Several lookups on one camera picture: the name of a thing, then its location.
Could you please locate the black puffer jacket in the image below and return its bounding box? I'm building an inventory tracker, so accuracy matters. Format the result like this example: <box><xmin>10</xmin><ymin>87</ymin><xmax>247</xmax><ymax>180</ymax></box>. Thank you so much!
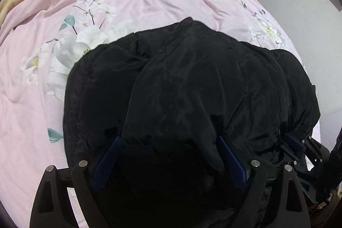
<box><xmin>63</xmin><ymin>18</ymin><xmax>320</xmax><ymax>227</ymax></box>

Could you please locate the pink floral duvet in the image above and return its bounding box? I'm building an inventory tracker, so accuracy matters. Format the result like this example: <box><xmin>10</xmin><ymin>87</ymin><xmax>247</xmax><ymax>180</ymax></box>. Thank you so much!
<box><xmin>1</xmin><ymin>0</ymin><xmax>311</xmax><ymax>227</ymax></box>

